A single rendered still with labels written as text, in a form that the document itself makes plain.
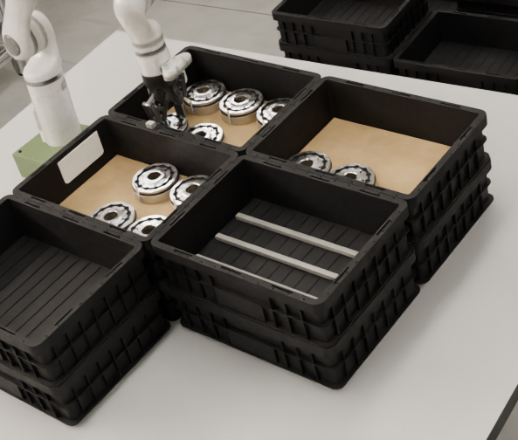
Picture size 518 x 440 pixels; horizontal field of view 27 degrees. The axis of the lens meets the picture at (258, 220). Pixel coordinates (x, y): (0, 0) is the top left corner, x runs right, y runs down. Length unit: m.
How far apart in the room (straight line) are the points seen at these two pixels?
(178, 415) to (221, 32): 2.76
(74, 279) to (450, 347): 0.75
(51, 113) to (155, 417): 0.91
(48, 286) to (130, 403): 0.30
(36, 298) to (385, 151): 0.78
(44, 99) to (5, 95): 1.99
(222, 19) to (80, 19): 0.70
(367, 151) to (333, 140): 0.09
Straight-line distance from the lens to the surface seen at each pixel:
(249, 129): 2.47
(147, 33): 2.37
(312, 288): 2.03
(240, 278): 1.93
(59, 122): 2.70
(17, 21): 2.55
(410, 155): 2.29
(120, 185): 2.42
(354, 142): 2.35
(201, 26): 4.69
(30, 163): 2.74
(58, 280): 2.23
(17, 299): 2.23
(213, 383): 2.09
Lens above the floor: 2.20
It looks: 38 degrees down
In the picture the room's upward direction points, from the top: 15 degrees counter-clockwise
